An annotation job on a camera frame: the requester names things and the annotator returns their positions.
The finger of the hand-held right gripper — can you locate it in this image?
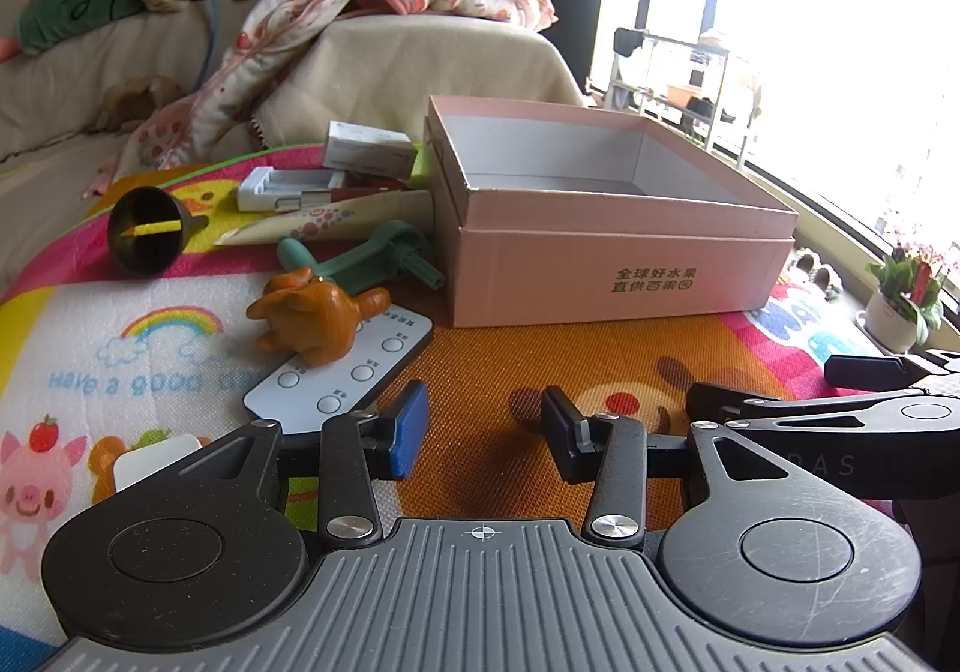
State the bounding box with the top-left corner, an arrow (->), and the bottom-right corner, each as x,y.
686,381 -> 960,444
823,351 -> 960,394

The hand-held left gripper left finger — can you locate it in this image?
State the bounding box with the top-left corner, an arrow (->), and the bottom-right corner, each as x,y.
161,379 -> 431,547

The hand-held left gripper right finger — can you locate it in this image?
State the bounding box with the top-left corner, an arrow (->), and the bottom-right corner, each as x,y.
541,385 -> 833,550

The pink cardboard box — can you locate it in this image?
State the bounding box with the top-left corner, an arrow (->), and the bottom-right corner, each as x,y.
424,94 -> 800,328

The cream patterned shoehorn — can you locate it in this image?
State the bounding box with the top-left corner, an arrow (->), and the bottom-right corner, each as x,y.
214,188 -> 436,247

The white battery case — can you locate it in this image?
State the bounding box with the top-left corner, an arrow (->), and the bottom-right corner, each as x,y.
238,166 -> 347,213

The dark brown funnel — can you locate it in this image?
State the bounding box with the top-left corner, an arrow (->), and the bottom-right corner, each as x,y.
107,186 -> 211,277

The potted flowering plant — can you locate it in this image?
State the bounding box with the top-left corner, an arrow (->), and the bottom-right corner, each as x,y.
855,207 -> 953,354

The white remote control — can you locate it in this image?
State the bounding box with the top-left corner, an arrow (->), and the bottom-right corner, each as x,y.
244,303 -> 434,437

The colourful cartoon play mat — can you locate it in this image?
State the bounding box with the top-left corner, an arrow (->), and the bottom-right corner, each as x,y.
0,143 -> 901,650

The orange animal toy figure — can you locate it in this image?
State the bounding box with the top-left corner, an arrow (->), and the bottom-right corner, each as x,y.
246,267 -> 391,367

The green plastic tool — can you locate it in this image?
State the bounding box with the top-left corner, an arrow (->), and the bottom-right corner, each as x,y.
277,222 -> 447,290

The white card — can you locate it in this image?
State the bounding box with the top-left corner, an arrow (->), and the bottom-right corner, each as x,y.
112,433 -> 202,493

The small white box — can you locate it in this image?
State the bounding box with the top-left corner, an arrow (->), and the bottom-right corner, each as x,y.
324,121 -> 418,179

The metal storage rack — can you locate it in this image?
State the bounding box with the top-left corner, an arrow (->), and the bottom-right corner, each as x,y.
604,27 -> 762,163

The beige covered sofa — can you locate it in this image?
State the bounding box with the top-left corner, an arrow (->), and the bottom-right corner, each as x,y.
0,0 -> 590,298

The brown plush toy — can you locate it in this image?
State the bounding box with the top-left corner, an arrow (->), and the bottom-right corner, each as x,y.
101,74 -> 185,133

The green plush toy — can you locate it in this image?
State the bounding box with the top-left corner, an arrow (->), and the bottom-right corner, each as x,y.
16,0 -> 151,54

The blue cable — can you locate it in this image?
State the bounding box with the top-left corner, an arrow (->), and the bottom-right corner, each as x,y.
187,0 -> 222,95

